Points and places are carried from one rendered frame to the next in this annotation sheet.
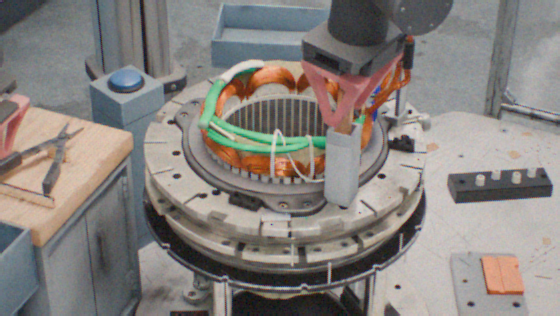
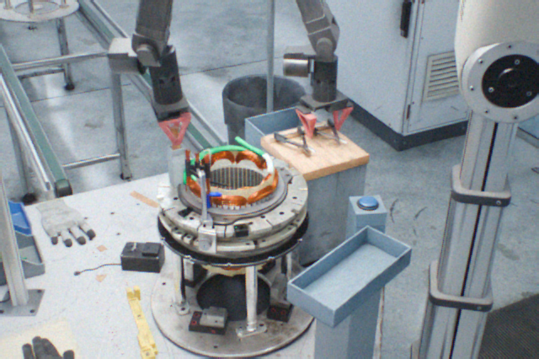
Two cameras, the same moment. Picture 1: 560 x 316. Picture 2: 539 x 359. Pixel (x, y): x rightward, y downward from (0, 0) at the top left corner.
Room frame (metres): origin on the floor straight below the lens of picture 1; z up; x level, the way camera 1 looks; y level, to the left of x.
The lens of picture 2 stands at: (1.88, -0.96, 1.90)
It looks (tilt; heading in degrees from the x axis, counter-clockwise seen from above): 32 degrees down; 127
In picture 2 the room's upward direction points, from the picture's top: 1 degrees clockwise
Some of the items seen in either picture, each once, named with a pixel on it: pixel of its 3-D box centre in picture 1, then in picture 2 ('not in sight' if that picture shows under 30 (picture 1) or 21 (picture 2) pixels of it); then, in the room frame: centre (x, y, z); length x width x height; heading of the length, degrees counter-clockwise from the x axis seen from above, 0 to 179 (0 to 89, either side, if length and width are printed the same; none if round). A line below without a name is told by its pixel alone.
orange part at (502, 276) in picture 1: (502, 275); not in sight; (1.15, -0.30, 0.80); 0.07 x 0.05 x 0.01; 0
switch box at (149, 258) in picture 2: not in sight; (142, 255); (0.79, -0.05, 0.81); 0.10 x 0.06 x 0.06; 32
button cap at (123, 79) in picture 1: (125, 79); (368, 201); (1.26, 0.21, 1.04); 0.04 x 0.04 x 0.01
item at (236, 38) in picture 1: (302, 111); (347, 320); (1.37, -0.03, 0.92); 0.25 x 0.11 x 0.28; 85
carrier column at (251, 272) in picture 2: not in sight; (251, 293); (1.16, -0.08, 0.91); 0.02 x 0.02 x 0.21
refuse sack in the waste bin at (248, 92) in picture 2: not in sight; (263, 125); (0.08, 1.34, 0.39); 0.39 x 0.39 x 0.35
